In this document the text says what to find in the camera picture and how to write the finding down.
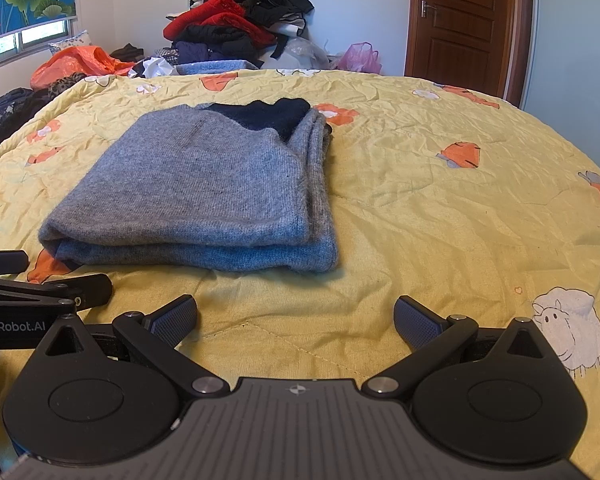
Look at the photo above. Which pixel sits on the grey knit sweater navy sleeves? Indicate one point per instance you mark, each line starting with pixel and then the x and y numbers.
pixel 190 190

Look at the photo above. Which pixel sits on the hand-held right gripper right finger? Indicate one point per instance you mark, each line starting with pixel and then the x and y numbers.
pixel 416 325

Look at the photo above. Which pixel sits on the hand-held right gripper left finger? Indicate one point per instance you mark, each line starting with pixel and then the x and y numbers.
pixel 176 319

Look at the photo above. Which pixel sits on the floral pillow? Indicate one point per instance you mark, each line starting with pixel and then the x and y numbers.
pixel 72 42

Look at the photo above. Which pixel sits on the pink plastic bag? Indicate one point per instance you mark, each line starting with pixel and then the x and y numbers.
pixel 357 59

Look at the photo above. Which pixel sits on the dark cloth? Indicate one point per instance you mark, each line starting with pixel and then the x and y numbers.
pixel 127 51

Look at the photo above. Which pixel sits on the light blue knit cloth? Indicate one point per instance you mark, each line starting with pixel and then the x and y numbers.
pixel 215 67

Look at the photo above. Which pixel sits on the pile of clothes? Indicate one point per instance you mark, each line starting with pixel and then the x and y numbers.
pixel 235 15

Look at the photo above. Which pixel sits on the window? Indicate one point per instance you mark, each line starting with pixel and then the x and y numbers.
pixel 30 40

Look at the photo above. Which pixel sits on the yellow printed quilt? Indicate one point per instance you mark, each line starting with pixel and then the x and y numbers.
pixel 455 200

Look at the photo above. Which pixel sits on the brown wooden door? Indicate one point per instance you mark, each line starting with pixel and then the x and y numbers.
pixel 460 30

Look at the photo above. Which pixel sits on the dark patterned clothes heap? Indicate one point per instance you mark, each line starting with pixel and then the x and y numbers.
pixel 10 107

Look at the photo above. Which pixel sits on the orange plastic bag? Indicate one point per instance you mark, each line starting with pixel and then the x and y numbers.
pixel 80 62

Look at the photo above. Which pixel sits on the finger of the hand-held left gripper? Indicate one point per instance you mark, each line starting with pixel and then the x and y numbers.
pixel 2 262
pixel 92 290

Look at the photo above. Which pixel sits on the white crumpled cloth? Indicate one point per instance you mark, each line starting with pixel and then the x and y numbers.
pixel 155 66

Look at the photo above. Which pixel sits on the clear plastic bag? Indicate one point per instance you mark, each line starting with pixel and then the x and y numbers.
pixel 305 54

